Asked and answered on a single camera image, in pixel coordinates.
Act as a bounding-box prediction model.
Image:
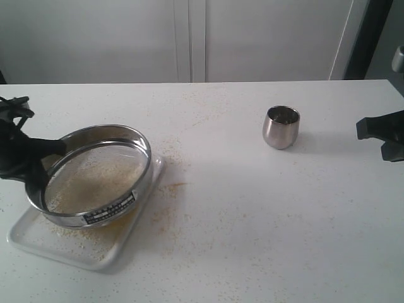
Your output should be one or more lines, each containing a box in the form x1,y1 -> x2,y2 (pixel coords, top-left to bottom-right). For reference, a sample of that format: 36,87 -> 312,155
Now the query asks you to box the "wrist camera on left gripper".
1,96 -> 35,119

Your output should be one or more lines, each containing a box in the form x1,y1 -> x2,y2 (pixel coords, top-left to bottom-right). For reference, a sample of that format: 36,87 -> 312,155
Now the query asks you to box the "round steel mesh sieve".
25,124 -> 153,229

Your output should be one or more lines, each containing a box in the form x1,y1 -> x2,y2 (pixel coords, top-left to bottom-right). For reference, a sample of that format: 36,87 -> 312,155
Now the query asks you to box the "stainless steel cup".
262,105 -> 300,150

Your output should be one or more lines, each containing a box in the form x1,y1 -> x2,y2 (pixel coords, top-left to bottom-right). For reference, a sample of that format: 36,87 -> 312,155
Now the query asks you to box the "white rectangular tray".
7,154 -> 165,271

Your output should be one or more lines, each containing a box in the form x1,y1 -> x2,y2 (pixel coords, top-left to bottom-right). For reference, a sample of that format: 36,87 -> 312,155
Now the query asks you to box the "yellow millet pile on tray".
49,207 -> 140,262

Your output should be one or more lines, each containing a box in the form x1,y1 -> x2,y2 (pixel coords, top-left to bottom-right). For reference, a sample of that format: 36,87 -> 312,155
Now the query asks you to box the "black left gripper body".
1,109 -> 34,180

